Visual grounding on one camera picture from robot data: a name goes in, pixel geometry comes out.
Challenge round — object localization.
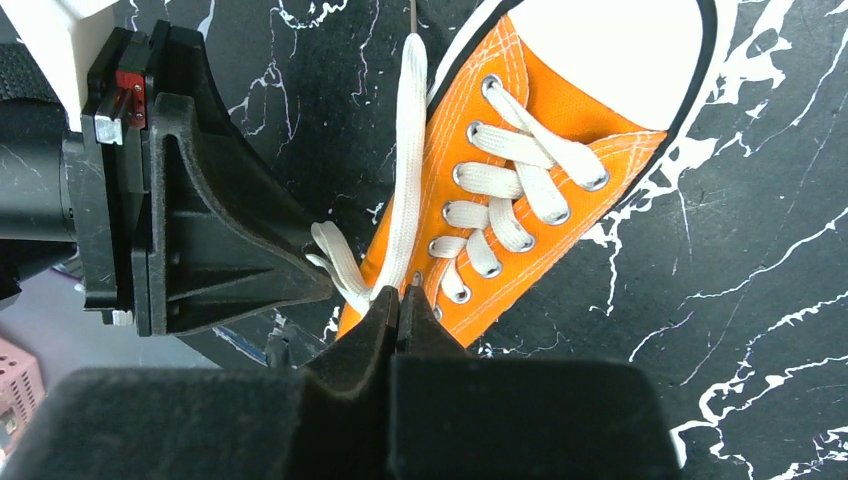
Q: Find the orange canvas sneaker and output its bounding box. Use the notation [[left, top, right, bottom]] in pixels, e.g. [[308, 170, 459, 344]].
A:
[[312, 1, 736, 346]]

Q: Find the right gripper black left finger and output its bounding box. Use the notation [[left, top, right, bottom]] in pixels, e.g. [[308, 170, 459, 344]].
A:
[[2, 287, 400, 479]]

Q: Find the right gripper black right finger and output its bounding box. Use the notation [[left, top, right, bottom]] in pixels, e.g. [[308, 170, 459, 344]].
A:
[[389, 286, 680, 479]]

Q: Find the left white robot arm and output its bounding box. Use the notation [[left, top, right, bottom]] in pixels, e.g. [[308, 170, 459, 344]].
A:
[[1, 21, 332, 337]]

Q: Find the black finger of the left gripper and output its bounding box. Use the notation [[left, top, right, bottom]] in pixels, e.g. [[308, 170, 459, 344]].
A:
[[148, 26, 332, 335]]

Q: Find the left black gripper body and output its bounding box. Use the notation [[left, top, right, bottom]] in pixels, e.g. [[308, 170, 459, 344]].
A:
[[63, 27, 154, 335]]

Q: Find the white shoelace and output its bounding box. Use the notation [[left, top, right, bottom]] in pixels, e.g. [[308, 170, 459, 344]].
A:
[[307, 33, 611, 315]]

